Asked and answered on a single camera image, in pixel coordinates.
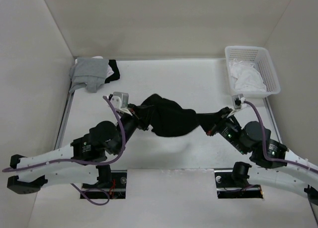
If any black folded tank top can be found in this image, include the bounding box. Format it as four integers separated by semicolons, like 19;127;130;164
105;60;121;84

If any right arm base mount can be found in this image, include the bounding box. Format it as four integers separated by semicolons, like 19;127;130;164
214;161;263;199

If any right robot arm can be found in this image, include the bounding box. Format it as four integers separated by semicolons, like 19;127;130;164
200;107;318;205

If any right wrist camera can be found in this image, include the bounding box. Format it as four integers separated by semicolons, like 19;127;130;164
232;94;246;112

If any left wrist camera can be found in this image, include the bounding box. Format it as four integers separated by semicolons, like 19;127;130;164
103;91;129;110

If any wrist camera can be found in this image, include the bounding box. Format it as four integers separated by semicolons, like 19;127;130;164
103;91;129;110
232;94;246;112

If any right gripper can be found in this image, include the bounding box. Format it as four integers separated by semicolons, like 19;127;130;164
193;105;248;153

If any white tank top in basket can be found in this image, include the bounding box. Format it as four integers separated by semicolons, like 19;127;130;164
229;59;267;92

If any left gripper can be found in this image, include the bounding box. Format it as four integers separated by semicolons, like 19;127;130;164
113;103;157;155

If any black tank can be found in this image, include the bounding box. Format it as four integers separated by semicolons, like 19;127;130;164
105;60;121;84
134;94;232;138

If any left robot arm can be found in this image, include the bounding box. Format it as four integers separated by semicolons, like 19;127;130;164
5;104;154;194

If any grey folded tank top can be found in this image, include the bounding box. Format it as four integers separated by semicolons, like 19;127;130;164
69;57;109;93

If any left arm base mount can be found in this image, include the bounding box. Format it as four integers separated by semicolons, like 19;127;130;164
80;170;128;200

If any white plastic basket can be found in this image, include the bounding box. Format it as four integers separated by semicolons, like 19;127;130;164
225;46;281;98

